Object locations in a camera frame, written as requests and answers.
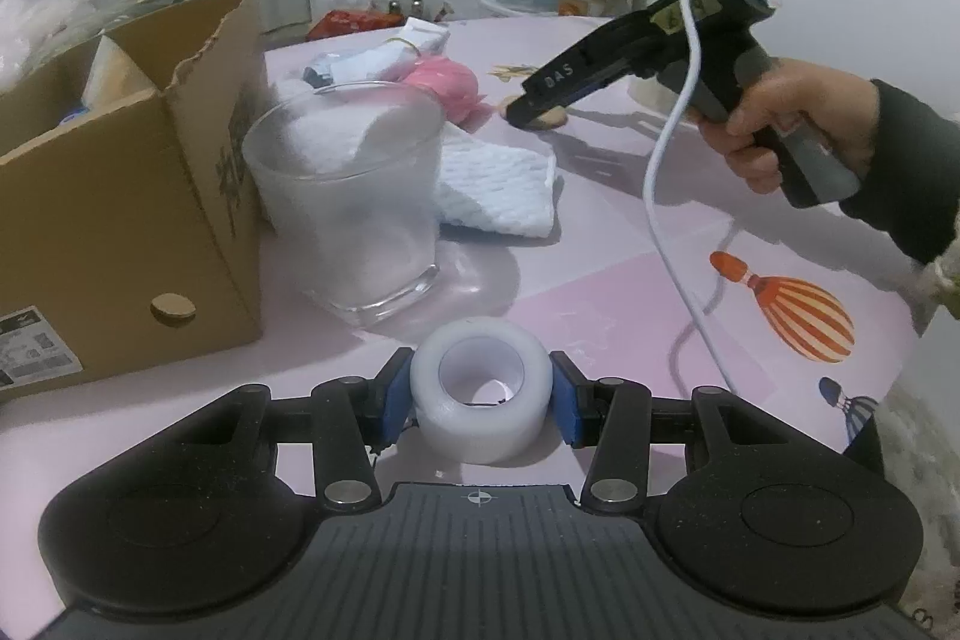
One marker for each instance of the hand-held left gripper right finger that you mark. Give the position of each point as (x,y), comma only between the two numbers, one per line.
(566,400)

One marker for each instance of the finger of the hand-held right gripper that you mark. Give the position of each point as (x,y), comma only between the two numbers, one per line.
(532,111)

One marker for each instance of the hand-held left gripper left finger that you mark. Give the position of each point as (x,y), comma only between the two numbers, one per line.
(394,400)

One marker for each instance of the white tape roll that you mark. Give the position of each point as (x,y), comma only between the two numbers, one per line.
(450,430)

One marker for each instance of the brown cardboard box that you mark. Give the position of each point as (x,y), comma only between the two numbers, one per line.
(112,235)

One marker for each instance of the person's right forearm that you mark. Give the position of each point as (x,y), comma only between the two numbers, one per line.
(915,175)

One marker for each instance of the person's right hand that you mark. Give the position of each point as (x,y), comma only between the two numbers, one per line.
(817,100)

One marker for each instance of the white textured cloth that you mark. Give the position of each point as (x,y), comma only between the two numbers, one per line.
(495,183)

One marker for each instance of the pink cloth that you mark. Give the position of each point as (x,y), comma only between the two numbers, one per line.
(442,81)

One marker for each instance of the white water dispenser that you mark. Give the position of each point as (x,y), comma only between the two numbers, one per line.
(517,8)

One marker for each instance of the pink printed bed sheet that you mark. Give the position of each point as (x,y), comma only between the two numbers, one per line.
(600,280)

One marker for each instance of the clear glass cup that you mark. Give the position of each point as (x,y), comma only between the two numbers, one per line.
(345,250)

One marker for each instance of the white rolled sock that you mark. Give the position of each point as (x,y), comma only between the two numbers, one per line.
(375,59)

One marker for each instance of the red snack bag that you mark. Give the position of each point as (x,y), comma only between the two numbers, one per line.
(345,23)

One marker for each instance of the grey patterned blanket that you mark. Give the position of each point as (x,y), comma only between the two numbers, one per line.
(142,4)

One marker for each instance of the white plastic bag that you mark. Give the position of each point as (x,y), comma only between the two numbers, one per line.
(112,78)

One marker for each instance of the clear crumpled plastic bag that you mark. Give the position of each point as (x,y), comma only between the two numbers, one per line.
(45,25)

